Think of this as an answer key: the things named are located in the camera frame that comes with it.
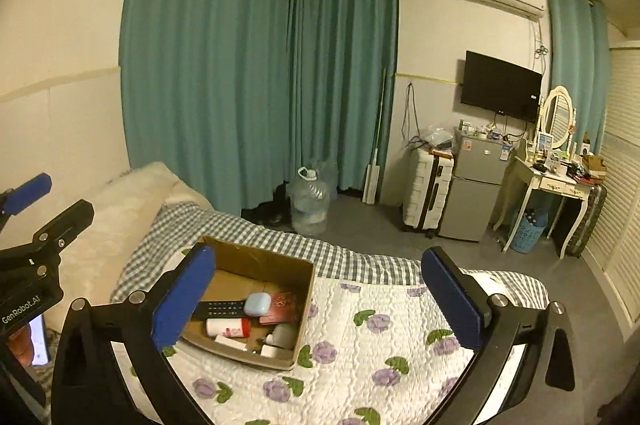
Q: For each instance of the black remote control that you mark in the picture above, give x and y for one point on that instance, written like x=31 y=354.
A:
x=218 y=310

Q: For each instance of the grey checked bed sheet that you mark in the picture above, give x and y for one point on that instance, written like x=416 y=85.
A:
x=177 y=227

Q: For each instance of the black wall television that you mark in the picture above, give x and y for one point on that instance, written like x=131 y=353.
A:
x=500 y=87

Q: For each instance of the red pink small book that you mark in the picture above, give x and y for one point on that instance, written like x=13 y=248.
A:
x=283 y=309

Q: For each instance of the white flat mop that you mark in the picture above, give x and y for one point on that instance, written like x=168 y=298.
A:
x=373 y=169

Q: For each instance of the large clear water jug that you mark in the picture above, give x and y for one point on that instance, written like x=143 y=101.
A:
x=310 y=202

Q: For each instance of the dark suitcase beside table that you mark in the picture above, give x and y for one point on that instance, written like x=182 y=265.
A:
x=582 y=234

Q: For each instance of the cream fluffy blanket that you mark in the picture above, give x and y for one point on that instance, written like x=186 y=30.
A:
x=124 y=210

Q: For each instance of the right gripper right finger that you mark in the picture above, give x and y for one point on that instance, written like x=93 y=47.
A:
x=489 y=325

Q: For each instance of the blue laundry basket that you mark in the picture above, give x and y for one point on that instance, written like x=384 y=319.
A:
x=529 y=230

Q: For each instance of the teal side curtain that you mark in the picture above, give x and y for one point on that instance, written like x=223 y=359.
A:
x=581 y=62

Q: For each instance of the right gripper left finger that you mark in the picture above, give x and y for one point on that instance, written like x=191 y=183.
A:
x=155 y=323

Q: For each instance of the black bag on floor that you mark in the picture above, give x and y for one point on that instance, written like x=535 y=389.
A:
x=275 y=213

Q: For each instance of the white oval vanity mirror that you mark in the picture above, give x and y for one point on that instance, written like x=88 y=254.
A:
x=556 y=122

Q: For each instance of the white small tube bottle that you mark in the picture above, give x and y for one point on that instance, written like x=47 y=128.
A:
x=230 y=342

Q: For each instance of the teal window curtain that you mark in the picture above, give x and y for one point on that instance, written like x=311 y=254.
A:
x=235 y=95

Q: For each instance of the red-capped clear jar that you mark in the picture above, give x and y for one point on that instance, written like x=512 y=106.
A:
x=229 y=327

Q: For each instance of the white dressing table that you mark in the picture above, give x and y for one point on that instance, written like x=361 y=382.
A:
x=523 y=183

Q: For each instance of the floral white quilt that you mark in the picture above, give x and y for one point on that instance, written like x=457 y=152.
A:
x=376 y=350

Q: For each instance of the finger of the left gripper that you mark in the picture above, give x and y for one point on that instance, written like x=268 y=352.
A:
x=65 y=228
x=20 y=198

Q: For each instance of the white hard-shell suitcase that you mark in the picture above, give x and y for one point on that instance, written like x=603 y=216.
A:
x=429 y=177

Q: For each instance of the lit smartphone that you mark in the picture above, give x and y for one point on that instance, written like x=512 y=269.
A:
x=39 y=342

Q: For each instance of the brown cardboard box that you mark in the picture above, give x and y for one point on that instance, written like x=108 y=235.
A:
x=240 y=271

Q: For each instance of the white power adapter cube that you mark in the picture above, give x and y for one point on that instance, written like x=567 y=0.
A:
x=284 y=336

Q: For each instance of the silver mini fridge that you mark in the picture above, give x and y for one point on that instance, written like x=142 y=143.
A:
x=479 y=168

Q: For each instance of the white earbuds case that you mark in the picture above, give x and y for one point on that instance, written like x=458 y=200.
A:
x=257 y=304

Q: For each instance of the white charger plug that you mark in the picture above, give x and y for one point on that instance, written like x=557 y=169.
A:
x=274 y=352

